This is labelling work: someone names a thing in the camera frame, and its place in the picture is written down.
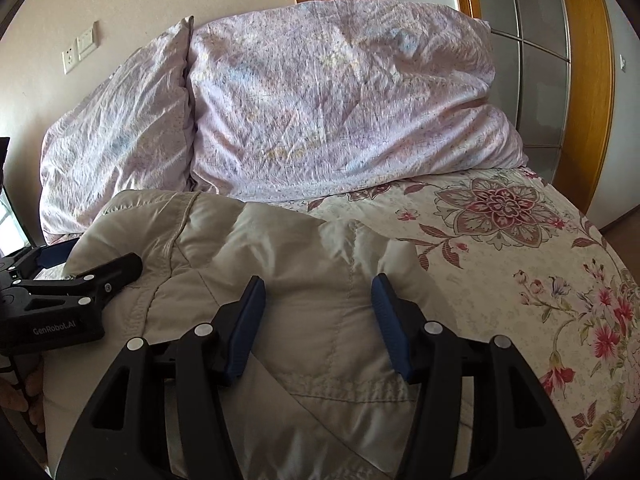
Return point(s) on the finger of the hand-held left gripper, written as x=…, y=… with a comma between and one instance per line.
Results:
x=55, y=255
x=110, y=272

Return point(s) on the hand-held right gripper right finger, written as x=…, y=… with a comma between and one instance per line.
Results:
x=395, y=335

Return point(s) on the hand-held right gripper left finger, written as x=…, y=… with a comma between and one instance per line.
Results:
x=245, y=340

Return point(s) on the beige padded jacket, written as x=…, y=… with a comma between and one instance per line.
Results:
x=300, y=260

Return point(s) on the person's left hand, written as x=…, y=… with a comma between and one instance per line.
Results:
x=35, y=400

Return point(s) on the window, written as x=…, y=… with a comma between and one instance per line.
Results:
x=11, y=225

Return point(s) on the small pink crinkled pillow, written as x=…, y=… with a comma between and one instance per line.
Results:
x=115, y=150

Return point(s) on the floral bed sheet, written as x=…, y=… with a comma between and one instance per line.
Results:
x=525, y=270

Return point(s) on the large pink crinkled pillow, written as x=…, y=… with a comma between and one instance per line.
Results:
x=340, y=105

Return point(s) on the white wall socket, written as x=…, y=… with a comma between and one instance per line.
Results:
x=70, y=59

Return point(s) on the white wall switch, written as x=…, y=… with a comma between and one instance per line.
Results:
x=86, y=40

